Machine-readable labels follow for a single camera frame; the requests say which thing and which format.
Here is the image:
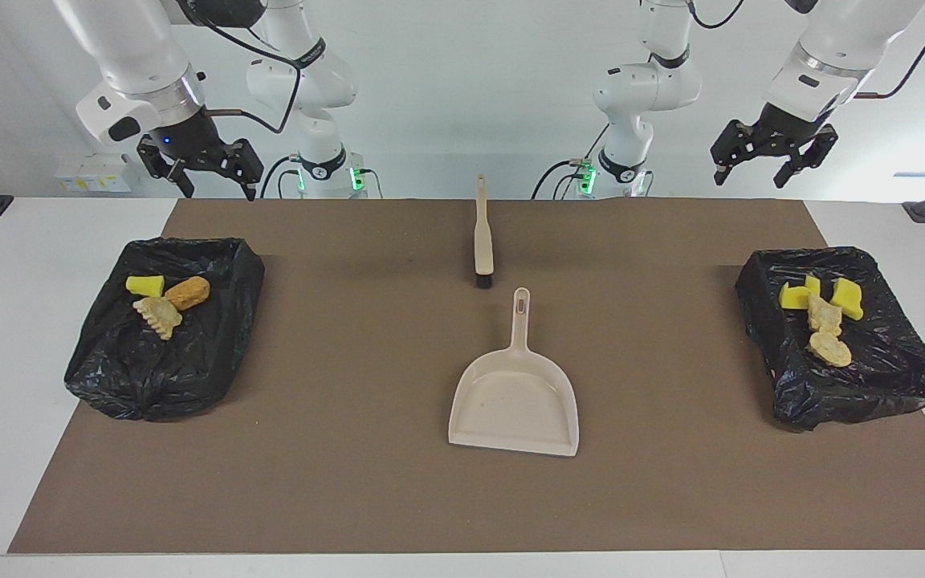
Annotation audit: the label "beige hand brush black bristles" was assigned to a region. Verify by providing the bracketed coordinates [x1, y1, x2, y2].
[474, 175, 495, 290]

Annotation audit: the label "white power strip box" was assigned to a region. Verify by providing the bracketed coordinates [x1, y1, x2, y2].
[55, 153, 142, 193]

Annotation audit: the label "brown table mat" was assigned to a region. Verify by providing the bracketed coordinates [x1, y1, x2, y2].
[9, 198, 925, 555]

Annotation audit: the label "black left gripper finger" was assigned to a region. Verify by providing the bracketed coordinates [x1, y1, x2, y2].
[710, 127, 746, 187]
[772, 132, 838, 190]

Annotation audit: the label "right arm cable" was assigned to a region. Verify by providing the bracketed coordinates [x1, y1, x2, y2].
[181, 0, 304, 133]

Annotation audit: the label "beige plastic dustpan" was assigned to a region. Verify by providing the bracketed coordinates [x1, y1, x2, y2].
[448, 287, 581, 458]

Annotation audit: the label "brown oval bread roll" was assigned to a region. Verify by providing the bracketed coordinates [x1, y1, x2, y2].
[165, 276, 211, 311]

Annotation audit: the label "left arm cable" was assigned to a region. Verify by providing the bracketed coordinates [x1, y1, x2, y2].
[686, 0, 925, 101]

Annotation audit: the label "yellow notched cheese piece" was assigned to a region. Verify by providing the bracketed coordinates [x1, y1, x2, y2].
[780, 275, 822, 311]

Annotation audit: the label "bin lined with black bag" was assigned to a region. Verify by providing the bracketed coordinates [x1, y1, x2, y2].
[734, 246, 925, 432]
[63, 236, 267, 422]

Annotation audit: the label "pale dumpling pastry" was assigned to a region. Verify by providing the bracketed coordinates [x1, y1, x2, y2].
[133, 296, 184, 341]

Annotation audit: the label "golden striped croissant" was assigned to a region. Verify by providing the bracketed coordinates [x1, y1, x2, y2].
[806, 293, 853, 368]

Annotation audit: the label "yellow cheese wedge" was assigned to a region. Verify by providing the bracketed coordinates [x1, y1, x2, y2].
[830, 278, 866, 321]

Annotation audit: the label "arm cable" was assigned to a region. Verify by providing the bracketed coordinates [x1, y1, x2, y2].
[181, 0, 304, 133]
[686, 0, 925, 101]

